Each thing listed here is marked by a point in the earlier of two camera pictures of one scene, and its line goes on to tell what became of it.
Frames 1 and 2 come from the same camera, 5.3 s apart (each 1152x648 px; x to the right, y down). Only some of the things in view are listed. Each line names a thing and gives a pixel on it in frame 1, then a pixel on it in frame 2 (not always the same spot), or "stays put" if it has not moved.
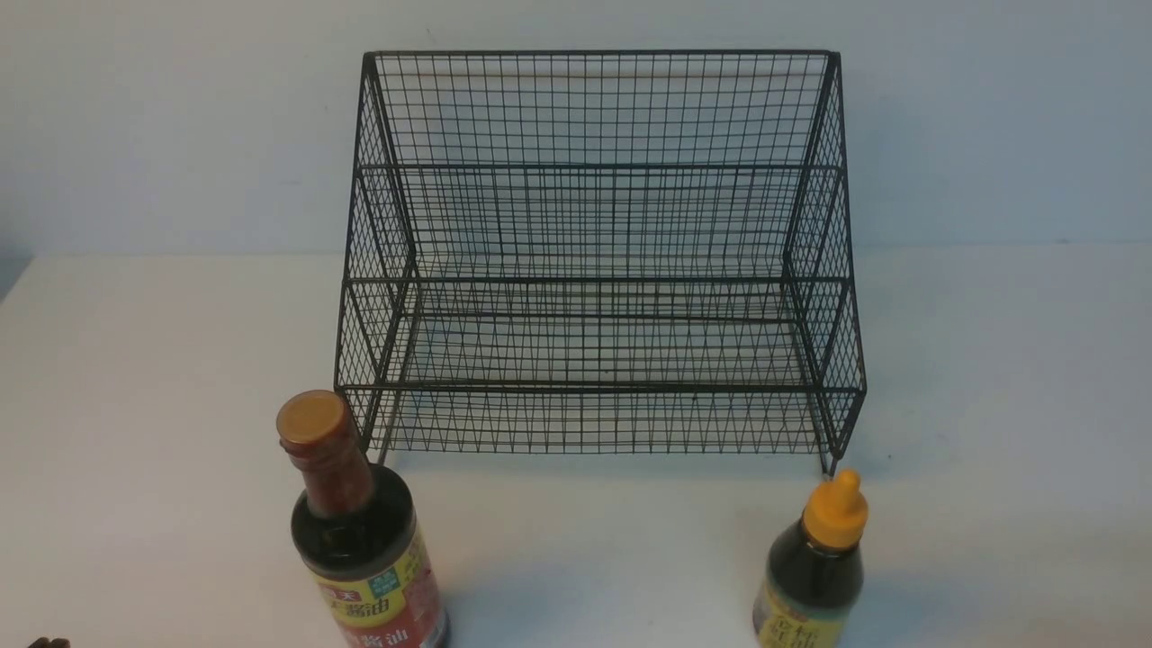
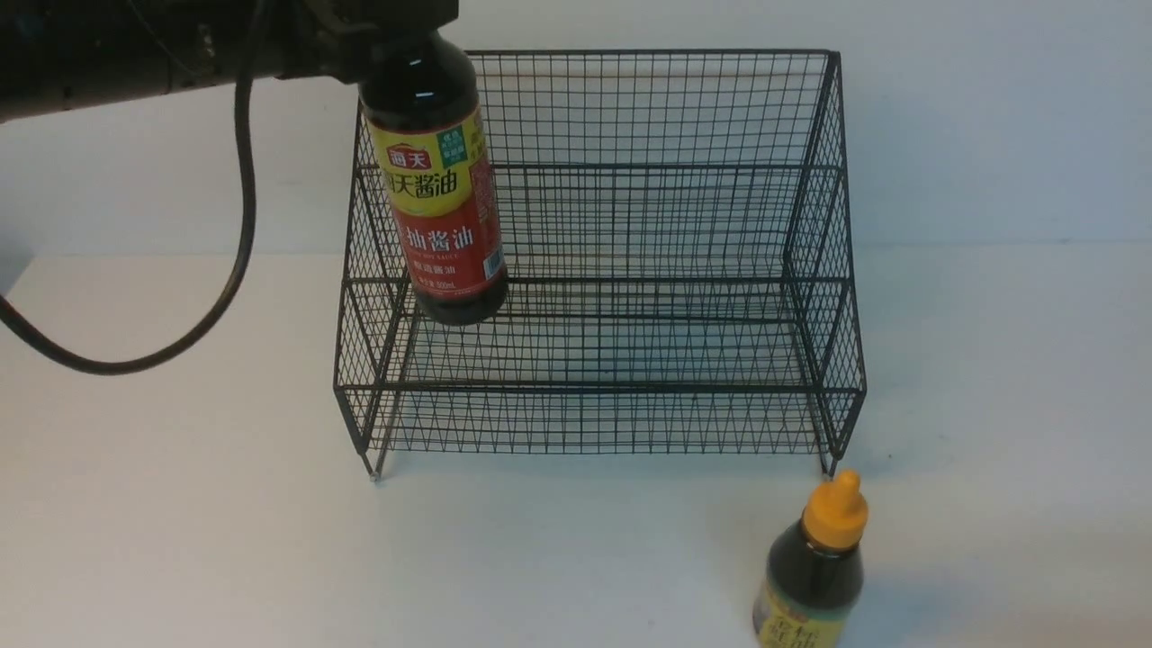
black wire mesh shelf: (600, 248) stays put
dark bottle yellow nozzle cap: (814, 574) stays put
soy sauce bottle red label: (355, 527) → (423, 112)
